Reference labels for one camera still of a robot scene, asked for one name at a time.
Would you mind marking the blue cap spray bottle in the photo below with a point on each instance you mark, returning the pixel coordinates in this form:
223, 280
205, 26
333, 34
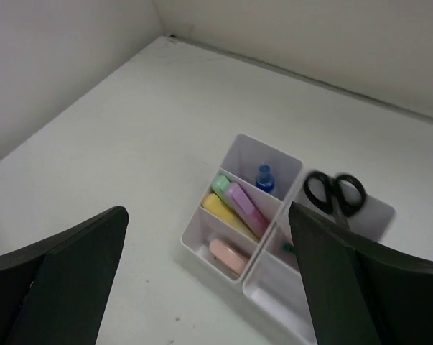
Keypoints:
265, 180

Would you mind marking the purple highlighter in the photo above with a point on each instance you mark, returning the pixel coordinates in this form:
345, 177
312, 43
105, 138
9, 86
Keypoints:
246, 209

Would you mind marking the green ink pen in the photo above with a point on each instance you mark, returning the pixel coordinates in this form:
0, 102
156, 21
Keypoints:
288, 247

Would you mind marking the green highlighter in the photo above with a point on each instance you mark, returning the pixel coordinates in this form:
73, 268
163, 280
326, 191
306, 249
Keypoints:
219, 184

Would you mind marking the left white divided organizer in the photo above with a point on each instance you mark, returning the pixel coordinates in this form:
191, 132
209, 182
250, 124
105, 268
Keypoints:
240, 165

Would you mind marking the black handled scissors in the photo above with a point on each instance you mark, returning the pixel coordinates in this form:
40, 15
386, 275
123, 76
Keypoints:
335, 203

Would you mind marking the pink mini stapler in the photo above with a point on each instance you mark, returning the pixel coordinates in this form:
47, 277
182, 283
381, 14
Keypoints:
231, 258

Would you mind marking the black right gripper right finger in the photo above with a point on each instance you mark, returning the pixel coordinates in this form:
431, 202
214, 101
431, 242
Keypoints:
359, 291

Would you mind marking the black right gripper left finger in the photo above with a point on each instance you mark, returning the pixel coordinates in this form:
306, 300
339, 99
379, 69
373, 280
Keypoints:
55, 291

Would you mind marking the white divided organizer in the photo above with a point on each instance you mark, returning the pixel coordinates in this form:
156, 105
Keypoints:
240, 165
274, 283

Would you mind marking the right white divided organizer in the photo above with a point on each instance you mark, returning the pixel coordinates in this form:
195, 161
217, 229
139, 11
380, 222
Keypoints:
274, 283

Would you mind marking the yellow highlighter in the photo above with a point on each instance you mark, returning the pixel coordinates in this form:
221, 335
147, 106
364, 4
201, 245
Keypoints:
213, 204

